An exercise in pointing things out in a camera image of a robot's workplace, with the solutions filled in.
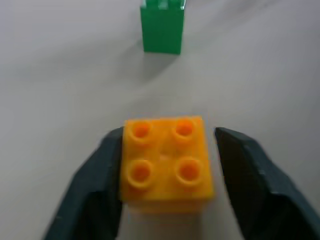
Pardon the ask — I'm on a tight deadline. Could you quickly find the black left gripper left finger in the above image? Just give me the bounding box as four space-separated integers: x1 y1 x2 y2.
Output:
41 126 126 240

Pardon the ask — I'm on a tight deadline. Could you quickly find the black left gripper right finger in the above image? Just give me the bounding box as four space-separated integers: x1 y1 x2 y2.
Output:
213 126 320 240

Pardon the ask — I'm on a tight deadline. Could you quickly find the yellow studded building block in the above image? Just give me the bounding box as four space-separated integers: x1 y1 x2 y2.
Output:
119 115 216 215

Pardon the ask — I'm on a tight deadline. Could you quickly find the green studded building block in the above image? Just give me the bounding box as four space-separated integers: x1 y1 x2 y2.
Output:
139 0 187 55

